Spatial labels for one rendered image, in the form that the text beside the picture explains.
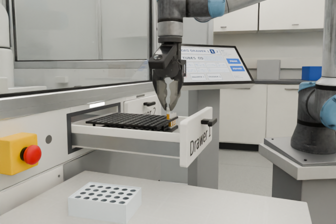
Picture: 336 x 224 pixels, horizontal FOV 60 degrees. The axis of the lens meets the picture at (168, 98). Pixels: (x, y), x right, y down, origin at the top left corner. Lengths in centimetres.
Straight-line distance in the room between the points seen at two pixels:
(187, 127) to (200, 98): 107
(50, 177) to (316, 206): 80
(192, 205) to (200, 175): 119
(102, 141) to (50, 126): 14
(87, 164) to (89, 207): 33
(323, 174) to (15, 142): 83
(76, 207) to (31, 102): 26
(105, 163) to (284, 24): 346
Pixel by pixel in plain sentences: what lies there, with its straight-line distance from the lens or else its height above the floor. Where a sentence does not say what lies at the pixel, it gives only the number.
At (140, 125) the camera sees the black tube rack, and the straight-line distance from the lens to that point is 78.
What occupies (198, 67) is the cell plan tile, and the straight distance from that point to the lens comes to 168.
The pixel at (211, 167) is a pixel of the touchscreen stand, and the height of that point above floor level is 44.
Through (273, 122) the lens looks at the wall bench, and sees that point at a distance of 380.
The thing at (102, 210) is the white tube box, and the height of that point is 78.
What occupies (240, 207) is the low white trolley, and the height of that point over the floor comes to 76.
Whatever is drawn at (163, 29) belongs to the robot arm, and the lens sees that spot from 84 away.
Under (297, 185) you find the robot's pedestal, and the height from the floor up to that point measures 68.
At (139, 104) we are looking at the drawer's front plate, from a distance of 117.
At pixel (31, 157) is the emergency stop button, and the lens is 65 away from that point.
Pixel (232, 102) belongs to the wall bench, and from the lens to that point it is 375.
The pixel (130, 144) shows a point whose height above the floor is 86.
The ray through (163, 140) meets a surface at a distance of 72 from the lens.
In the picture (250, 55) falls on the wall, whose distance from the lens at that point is 444.
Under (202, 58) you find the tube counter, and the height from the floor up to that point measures 111.
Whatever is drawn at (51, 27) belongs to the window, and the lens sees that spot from 82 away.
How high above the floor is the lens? 105
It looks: 6 degrees down
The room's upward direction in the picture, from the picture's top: straight up
